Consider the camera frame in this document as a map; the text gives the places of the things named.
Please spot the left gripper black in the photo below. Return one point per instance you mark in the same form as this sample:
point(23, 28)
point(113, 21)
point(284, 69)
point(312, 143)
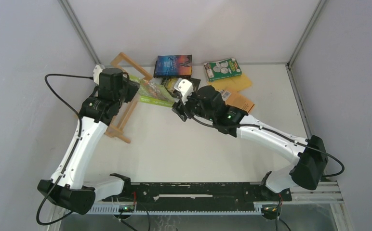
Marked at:
point(133, 86)

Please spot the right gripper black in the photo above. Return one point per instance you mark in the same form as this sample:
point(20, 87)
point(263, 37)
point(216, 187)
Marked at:
point(180, 112)

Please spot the Alice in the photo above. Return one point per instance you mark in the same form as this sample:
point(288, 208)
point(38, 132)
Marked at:
point(169, 84)

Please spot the light green paperback book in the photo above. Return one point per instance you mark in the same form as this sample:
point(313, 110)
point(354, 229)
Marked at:
point(153, 93)

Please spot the blue Jane Eyre book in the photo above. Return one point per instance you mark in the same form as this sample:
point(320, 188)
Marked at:
point(168, 66)

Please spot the wooden book rack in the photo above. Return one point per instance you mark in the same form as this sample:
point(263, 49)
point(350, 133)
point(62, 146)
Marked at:
point(118, 123)

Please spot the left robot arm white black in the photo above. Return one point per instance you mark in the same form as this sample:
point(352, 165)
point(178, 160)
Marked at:
point(66, 187)

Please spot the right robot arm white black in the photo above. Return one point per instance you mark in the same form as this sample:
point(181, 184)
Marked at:
point(307, 157)

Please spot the orange booklet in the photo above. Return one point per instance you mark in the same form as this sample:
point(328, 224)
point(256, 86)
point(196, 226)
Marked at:
point(234, 98)

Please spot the green Macmillan book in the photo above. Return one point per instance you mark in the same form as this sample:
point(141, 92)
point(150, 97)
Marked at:
point(222, 69)

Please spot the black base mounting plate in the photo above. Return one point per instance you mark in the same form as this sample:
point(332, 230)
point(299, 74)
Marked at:
point(208, 196)

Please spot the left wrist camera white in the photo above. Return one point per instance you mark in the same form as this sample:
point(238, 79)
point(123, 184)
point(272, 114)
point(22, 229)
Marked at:
point(96, 73)

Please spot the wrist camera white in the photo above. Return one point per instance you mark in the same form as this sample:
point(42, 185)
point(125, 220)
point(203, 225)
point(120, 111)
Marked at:
point(96, 73)
point(184, 87)

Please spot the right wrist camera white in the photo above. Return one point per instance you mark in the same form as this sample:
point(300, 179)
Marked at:
point(184, 87)

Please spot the white cable duct strip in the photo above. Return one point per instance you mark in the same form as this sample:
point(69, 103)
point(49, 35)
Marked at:
point(109, 209)

